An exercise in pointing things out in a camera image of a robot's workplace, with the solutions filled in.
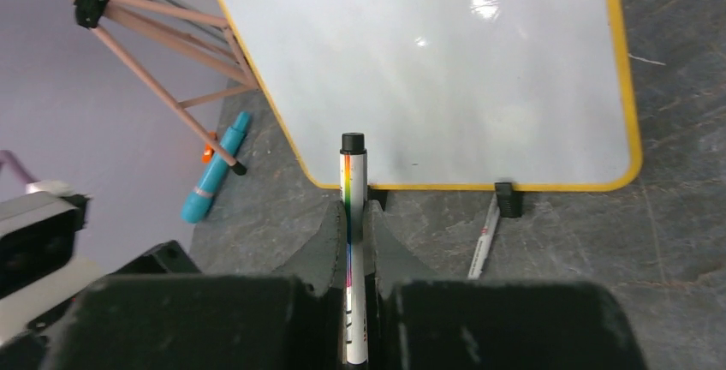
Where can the blue toy microphone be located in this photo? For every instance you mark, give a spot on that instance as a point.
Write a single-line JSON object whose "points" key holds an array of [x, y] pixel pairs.
{"points": [[199, 201]]}

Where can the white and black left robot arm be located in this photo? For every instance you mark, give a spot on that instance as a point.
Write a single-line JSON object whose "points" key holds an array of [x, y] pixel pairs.
{"points": [[165, 258]]}

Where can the small orange clip toy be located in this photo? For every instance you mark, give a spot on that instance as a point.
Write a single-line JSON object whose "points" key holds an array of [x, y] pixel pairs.
{"points": [[208, 152]]}

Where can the black-capped whiteboard marker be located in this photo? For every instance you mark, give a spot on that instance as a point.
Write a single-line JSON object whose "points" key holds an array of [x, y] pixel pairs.
{"points": [[353, 191]]}

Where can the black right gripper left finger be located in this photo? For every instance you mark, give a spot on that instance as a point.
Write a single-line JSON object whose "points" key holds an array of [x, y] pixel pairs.
{"points": [[321, 262]]}

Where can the wire whiteboard easel stand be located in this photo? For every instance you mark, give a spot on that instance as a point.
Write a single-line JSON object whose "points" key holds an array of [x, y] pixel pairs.
{"points": [[509, 199]]}

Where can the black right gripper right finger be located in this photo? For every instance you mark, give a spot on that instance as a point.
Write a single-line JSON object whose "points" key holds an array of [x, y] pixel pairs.
{"points": [[387, 261]]}

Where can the blue-capped marker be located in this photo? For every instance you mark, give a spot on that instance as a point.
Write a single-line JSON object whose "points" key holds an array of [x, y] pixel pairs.
{"points": [[485, 240]]}

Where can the yellow-framed whiteboard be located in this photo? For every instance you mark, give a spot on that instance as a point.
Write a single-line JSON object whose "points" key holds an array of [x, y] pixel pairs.
{"points": [[450, 94]]}

